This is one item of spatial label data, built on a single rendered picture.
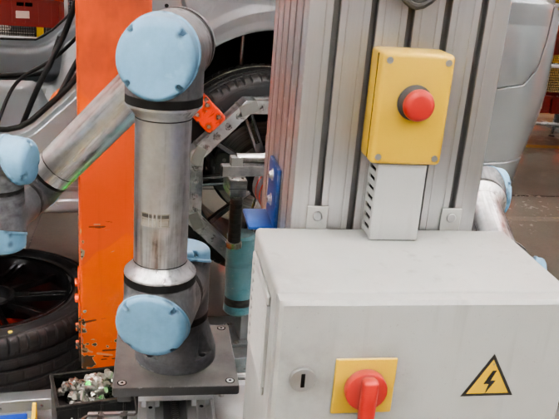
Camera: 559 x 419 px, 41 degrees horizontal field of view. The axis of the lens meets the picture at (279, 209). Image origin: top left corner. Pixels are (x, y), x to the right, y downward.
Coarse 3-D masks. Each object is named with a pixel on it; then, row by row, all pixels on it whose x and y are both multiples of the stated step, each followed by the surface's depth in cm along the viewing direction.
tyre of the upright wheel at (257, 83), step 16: (256, 64) 244; (208, 80) 241; (224, 80) 232; (240, 80) 226; (256, 80) 226; (208, 96) 226; (224, 96) 225; (240, 96) 226; (224, 112) 227; (192, 128) 226
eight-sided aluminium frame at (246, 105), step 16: (256, 96) 225; (240, 112) 219; (256, 112) 220; (224, 128) 220; (192, 144) 224; (208, 144) 220; (192, 160) 220; (192, 176) 222; (192, 192) 224; (192, 208) 226; (192, 224) 228; (208, 224) 230; (208, 240) 231; (224, 240) 233; (224, 256) 234
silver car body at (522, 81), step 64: (192, 0) 214; (256, 0) 218; (512, 0) 239; (0, 64) 371; (64, 64) 323; (512, 64) 247; (0, 128) 217; (64, 128) 220; (512, 128) 256; (64, 192) 225
